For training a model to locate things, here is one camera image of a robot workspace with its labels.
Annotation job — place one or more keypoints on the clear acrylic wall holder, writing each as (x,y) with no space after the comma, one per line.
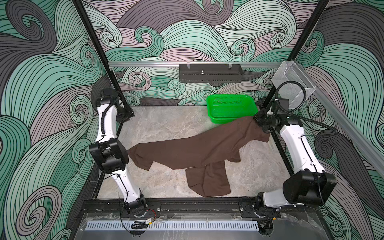
(293,83)

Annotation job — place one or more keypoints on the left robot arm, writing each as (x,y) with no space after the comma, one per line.
(111,156)

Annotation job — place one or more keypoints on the green plastic basket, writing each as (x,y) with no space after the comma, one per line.
(223,109)

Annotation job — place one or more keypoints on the aluminium rail right wall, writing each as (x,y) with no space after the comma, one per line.
(330,95)

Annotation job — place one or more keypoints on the black frame post right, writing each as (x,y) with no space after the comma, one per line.
(310,25)

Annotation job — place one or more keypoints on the black frame post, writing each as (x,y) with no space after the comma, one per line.
(128,111)
(310,25)

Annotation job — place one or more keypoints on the white slotted cable duct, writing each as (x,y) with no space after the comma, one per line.
(175,226)

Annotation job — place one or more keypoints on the brown trousers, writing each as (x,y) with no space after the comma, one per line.
(202,156)

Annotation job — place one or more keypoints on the black frame post left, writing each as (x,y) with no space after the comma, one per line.
(128,111)

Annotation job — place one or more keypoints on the black perforated wall tray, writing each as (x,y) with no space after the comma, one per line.
(214,74)

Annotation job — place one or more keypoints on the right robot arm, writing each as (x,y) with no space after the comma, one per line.
(310,184)

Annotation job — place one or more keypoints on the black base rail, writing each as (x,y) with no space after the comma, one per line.
(164,208)

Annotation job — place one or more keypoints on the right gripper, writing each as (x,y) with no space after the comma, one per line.
(258,117)

